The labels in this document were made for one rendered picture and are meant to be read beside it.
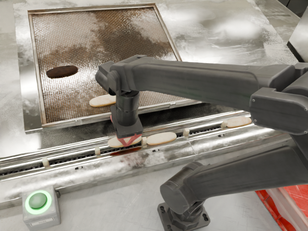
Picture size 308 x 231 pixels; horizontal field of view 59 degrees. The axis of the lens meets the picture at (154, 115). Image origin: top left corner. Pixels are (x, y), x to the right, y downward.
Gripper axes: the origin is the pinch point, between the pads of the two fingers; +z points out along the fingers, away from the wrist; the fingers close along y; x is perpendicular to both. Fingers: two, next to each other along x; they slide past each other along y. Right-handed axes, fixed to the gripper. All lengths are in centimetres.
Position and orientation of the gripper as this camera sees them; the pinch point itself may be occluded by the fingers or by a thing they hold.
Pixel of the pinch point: (124, 138)
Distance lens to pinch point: 78.5
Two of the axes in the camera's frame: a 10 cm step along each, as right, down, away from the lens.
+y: -3.3, -7.3, 6.0
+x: -9.4, 1.7, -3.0
